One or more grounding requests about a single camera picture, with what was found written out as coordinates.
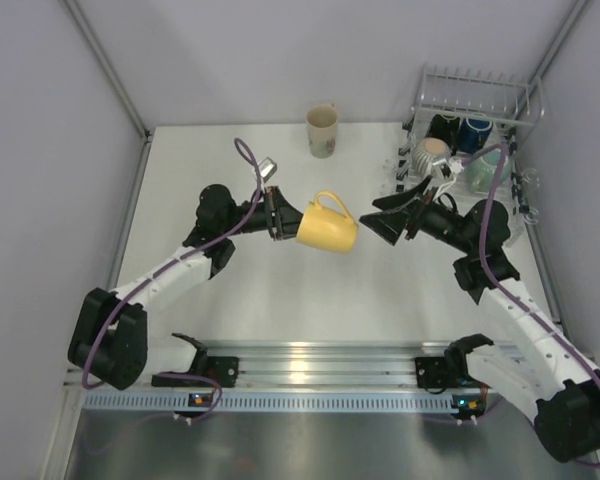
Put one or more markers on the teal green mug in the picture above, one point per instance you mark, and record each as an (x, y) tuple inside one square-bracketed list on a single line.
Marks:
[(481, 172)]

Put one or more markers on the perforated cable duct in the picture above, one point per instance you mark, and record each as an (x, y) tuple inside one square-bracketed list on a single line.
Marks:
[(243, 402)]

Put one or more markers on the yellow mug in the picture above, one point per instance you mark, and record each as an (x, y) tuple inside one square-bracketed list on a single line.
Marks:
[(328, 225)]

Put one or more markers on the grey striped mug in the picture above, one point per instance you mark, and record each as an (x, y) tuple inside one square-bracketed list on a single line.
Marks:
[(429, 157)]

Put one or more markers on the clear dish rack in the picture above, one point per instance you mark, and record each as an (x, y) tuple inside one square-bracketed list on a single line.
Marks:
[(466, 94)]

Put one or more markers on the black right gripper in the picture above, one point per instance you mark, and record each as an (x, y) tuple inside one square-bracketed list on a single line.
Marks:
[(389, 224)]

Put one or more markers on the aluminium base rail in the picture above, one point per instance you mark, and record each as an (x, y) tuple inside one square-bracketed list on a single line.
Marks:
[(304, 366)]

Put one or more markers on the dark blue mug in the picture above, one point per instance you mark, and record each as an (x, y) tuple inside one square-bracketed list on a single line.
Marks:
[(473, 134)]

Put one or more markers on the right aluminium frame post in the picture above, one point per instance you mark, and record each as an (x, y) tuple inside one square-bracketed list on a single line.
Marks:
[(574, 14)]

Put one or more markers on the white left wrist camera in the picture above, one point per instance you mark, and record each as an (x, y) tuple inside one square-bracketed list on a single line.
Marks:
[(266, 169)]

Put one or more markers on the left aluminium frame post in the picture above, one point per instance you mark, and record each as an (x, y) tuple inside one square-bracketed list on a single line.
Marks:
[(106, 67)]

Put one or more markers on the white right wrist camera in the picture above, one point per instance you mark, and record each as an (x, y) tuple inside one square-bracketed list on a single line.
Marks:
[(446, 170)]

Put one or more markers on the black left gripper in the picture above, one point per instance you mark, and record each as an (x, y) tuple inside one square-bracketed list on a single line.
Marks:
[(286, 220)]

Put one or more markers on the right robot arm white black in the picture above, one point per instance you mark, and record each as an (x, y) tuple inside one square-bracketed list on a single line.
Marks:
[(558, 388)]

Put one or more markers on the tall beige floral cup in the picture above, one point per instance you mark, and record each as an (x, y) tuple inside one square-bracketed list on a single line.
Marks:
[(322, 126)]

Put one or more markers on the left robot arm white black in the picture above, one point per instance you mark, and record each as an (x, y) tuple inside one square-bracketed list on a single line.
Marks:
[(115, 338)]

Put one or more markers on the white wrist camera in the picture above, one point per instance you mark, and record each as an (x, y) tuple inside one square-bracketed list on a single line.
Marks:
[(266, 169), (446, 170)]

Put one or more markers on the black mug cream inside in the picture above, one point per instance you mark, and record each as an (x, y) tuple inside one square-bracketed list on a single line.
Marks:
[(444, 128)]

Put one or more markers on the aluminium frame post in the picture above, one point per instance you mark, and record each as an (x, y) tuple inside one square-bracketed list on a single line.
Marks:
[(574, 14), (106, 67)]

